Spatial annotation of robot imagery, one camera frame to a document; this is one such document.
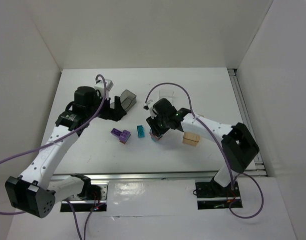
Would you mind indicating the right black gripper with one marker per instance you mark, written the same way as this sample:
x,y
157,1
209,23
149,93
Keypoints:
x,y
154,127

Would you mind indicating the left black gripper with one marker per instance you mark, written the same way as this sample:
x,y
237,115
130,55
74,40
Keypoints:
x,y
112,113

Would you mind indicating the teal rounded lego brick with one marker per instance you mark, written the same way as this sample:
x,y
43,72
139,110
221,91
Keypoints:
x,y
154,138

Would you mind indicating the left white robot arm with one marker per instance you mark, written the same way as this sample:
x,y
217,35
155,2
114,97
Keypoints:
x,y
32,191

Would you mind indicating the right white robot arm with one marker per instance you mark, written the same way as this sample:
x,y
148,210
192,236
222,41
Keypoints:
x,y
235,142

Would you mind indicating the purple flat lego brick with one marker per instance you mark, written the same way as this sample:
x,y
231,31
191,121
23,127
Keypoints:
x,y
116,132

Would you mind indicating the teal flat lego brick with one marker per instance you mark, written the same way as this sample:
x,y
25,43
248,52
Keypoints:
x,y
140,131

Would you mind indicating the smoky grey plastic container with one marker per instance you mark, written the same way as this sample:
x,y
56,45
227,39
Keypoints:
x,y
128,99

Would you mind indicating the purple rounded lego brick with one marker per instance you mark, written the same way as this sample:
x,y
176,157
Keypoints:
x,y
124,136

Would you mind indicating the clear plastic container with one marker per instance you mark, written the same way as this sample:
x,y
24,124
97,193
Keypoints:
x,y
166,94

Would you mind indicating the amber plastic container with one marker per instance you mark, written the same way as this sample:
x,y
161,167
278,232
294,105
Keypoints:
x,y
191,139

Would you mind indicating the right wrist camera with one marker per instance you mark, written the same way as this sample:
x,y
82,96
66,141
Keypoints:
x,y
148,105

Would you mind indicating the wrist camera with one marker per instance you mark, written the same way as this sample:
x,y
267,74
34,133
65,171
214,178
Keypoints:
x,y
148,105
99,85

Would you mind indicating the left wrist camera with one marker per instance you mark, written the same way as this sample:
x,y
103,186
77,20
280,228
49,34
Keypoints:
x,y
99,85

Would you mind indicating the aluminium mounting rail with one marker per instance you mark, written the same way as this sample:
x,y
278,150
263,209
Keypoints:
x,y
145,176

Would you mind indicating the side aluminium rail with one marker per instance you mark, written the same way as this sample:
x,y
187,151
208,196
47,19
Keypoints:
x,y
260,170

